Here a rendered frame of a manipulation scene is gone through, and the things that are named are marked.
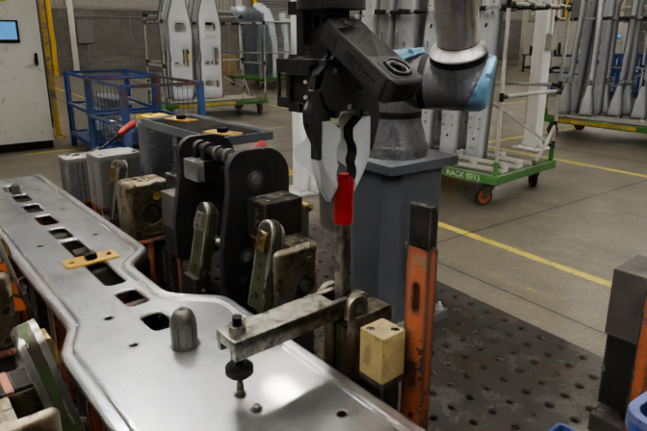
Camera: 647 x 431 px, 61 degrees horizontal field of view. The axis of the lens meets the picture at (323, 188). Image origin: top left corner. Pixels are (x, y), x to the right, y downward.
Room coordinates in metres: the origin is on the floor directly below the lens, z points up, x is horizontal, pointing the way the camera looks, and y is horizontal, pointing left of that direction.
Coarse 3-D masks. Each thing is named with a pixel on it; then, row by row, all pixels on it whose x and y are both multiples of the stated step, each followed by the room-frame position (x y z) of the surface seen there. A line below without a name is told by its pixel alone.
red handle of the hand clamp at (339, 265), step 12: (348, 180) 0.57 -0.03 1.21; (336, 192) 0.58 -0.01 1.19; (348, 192) 0.57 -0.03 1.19; (336, 204) 0.58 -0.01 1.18; (348, 204) 0.57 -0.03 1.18; (336, 216) 0.58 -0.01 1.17; (348, 216) 0.57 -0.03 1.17; (336, 228) 0.58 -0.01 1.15; (348, 228) 0.58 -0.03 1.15; (336, 240) 0.58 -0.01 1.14; (348, 240) 0.58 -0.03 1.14; (336, 252) 0.58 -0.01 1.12; (348, 252) 0.58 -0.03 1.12; (336, 264) 0.58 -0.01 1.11; (348, 264) 0.58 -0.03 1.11; (336, 276) 0.58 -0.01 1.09; (348, 276) 0.58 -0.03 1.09; (336, 288) 0.58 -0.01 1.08; (348, 288) 0.58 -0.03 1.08
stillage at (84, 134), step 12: (72, 72) 7.13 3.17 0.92; (84, 72) 7.21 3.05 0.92; (132, 72) 7.26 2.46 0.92; (144, 72) 6.82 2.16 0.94; (84, 84) 6.13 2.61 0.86; (132, 84) 7.34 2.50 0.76; (108, 96) 6.73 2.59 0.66; (72, 108) 6.91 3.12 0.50; (84, 108) 6.41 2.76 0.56; (96, 108) 6.55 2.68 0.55; (108, 108) 6.37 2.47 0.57; (132, 108) 6.41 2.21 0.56; (144, 108) 6.47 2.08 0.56; (72, 120) 7.07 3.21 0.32; (96, 120) 6.84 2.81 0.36; (120, 120) 6.59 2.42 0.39; (132, 120) 6.65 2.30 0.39; (72, 132) 6.98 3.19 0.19; (84, 132) 7.07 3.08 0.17; (96, 132) 7.07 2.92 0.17; (108, 132) 6.63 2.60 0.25; (132, 132) 6.55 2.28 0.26; (72, 144) 7.05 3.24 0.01; (120, 144) 6.29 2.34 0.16
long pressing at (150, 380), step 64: (0, 192) 1.26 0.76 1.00; (64, 192) 1.25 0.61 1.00; (64, 256) 0.87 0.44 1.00; (128, 256) 0.87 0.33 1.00; (64, 320) 0.66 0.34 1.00; (128, 320) 0.65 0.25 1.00; (128, 384) 0.51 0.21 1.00; (192, 384) 0.51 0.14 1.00; (256, 384) 0.51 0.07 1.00; (320, 384) 0.51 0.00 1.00
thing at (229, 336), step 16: (288, 304) 0.55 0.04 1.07; (304, 304) 0.55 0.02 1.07; (320, 304) 0.55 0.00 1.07; (336, 304) 0.55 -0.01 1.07; (240, 320) 0.49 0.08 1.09; (256, 320) 0.51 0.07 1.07; (272, 320) 0.51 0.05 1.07; (288, 320) 0.51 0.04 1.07; (304, 320) 0.52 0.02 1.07; (320, 320) 0.54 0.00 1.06; (224, 336) 0.48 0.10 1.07; (240, 336) 0.48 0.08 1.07; (256, 336) 0.49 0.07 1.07; (272, 336) 0.50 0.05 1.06; (288, 336) 0.51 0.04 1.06; (240, 352) 0.47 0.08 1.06; (256, 352) 0.49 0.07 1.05; (240, 368) 0.48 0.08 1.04
